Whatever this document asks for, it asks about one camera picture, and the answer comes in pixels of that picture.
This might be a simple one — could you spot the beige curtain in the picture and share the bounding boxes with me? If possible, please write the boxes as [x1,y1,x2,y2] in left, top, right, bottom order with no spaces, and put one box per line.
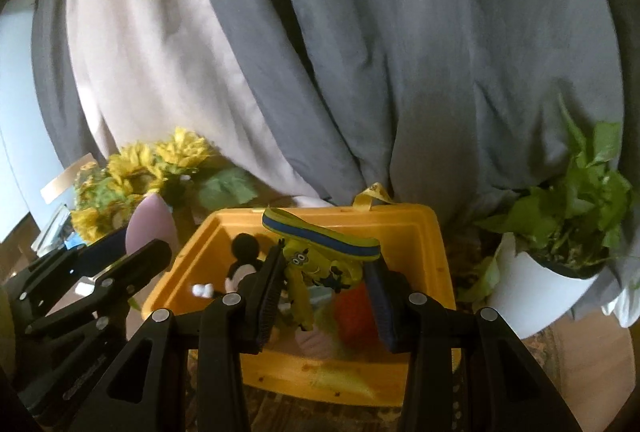
[65,0,332,209]

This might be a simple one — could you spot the patterned table mat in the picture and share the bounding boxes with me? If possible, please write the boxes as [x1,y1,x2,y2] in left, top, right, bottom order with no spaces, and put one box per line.
[185,232,566,432]

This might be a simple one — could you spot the pale flat board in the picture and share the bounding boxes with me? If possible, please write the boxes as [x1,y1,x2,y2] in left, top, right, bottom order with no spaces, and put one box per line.
[40,153,99,206]

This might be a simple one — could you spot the green pothos plant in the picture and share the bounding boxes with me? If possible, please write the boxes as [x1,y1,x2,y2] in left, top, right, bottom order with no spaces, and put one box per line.
[457,95,633,304]

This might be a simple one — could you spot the black mouse plush toy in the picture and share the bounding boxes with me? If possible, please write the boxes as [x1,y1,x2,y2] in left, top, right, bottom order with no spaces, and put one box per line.
[192,233,267,309]

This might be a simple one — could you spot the pink oval plush toy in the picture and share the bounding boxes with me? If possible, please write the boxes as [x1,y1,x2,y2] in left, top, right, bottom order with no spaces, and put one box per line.
[125,193,180,274]

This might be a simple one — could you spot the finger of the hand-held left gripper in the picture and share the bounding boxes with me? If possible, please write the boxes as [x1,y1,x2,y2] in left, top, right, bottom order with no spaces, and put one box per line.
[22,239,173,343]
[0,226,130,328]

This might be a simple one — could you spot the artificial sunflower bouquet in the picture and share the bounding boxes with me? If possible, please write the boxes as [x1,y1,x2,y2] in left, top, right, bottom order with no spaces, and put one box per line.
[70,127,258,247]

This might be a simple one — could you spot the yellow banana plush toy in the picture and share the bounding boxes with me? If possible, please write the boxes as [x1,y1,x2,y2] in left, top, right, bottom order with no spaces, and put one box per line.
[262,207,381,334]

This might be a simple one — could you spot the yellow plastic storage box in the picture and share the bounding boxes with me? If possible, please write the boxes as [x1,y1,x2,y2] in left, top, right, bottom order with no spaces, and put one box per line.
[141,182,463,408]

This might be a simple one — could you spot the grey curtain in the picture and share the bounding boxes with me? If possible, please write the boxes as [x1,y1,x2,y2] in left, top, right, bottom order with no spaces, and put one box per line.
[30,0,640,329]

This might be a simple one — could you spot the orange plush toy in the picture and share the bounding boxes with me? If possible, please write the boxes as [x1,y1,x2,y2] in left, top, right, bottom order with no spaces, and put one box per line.
[332,287,382,344]

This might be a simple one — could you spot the small pink plush toy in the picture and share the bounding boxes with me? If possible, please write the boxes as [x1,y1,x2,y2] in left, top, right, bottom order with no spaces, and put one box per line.
[295,327,334,361]

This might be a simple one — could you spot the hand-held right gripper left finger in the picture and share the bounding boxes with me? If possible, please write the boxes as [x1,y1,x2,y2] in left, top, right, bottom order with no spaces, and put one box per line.
[62,245,288,432]

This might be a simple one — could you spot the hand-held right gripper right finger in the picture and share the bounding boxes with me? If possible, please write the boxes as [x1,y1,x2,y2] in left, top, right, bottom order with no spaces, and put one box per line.
[362,259,583,432]

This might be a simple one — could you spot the white ribbed plant pot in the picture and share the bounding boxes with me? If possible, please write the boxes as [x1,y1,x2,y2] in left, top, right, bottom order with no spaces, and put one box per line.
[487,232,602,339]

